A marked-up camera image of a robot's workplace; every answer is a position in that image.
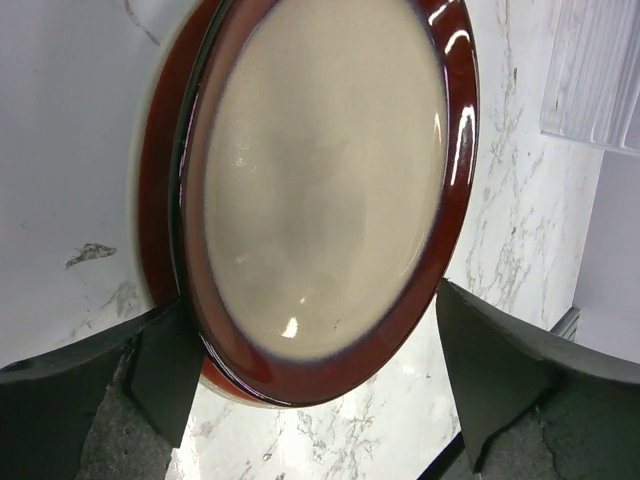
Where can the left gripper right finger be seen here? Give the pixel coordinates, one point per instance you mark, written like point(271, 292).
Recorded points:
point(531, 404)

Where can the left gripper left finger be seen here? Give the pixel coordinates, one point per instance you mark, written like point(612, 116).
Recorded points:
point(111, 406)

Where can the red and teal floral plate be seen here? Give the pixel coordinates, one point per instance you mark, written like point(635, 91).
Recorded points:
point(195, 54)

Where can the dark red plate front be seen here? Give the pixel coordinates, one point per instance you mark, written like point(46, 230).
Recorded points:
point(321, 173)

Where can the clear dish rack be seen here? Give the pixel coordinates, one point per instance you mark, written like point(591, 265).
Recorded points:
point(592, 88)

